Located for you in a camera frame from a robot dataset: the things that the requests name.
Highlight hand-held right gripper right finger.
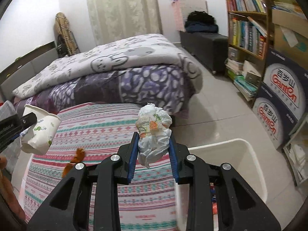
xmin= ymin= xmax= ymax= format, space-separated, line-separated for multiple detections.
xmin=168 ymin=136 xmax=282 ymax=231

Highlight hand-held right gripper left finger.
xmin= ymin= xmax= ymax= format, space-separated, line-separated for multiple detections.
xmin=26 ymin=132 xmax=140 ymax=231

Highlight white printed paper cup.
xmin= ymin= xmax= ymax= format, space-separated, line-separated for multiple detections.
xmin=20 ymin=104 xmax=61 ymax=155

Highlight white plastic wrapper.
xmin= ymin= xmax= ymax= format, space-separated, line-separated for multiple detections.
xmin=135 ymin=103 xmax=172 ymax=167

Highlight white plastic bin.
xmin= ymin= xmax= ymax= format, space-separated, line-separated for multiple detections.
xmin=174 ymin=138 xmax=269 ymax=231

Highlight grey plastic bag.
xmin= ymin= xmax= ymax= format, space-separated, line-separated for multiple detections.
xmin=0 ymin=100 xmax=18 ymax=122

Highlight patterned knit tablecloth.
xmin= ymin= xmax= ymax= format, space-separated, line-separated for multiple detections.
xmin=24 ymin=102 xmax=178 ymax=231

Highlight brown plush toy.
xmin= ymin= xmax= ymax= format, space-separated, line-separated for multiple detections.
xmin=0 ymin=155 xmax=26 ymax=224

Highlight purple patterned blanket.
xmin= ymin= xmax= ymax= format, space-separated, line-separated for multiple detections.
xmin=13 ymin=64 xmax=193 ymax=119

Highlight brown plaid cloth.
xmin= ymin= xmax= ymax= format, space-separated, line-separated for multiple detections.
xmin=54 ymin=12 xmax=80 ymax=58

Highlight white rabbit print blanket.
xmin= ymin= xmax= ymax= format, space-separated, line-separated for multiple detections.
xmin=12 ymin=34 xmax=203 ymax=99

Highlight pile of loose books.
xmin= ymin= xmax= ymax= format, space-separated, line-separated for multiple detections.
xmin=224 ymin=47 xmax=263 ymax=101

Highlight blue white printed carton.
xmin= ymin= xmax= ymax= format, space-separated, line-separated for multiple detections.
xmin=252 ymin=96 xmax=302 ymax=150
xmin=261 ymin=45 xmax=308 ymax=122

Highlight black storage bench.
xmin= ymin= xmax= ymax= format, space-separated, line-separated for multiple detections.
xmin=180 ymin=31 xmax=229 ymax=74

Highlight stack of thin booklets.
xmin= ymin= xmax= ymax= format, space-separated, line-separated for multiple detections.
xmin=283 ymin=118 xmax=308 ymax=187

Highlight dark blue folded clothes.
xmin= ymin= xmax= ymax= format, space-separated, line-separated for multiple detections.
xmin=185 ymin=23 xmax=219 ymax=33

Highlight black backpack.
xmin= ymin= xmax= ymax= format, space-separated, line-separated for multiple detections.
xmin=186 ymin=11 xmax=216 ymax=26

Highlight row of mixed books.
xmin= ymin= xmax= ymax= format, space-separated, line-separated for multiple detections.
xmin=228 ymin=16 xmax=268 ymax=58

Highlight cream patterned curtain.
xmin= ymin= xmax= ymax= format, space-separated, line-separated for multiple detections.
xmin=85 ymin=0 xmax=162 ymax=47

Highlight white storage box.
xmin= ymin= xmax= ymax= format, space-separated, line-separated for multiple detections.
xmin=177 ymin=0 xmax=208 ymax=32

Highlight brown cardboard box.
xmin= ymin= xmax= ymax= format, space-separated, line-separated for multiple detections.
xmin=271 ymin=8 xmax=308 ymax=62

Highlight wooden bookshelf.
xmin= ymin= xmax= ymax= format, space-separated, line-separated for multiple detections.
xmin=222 ymin=0 xmax=276 ymax=60

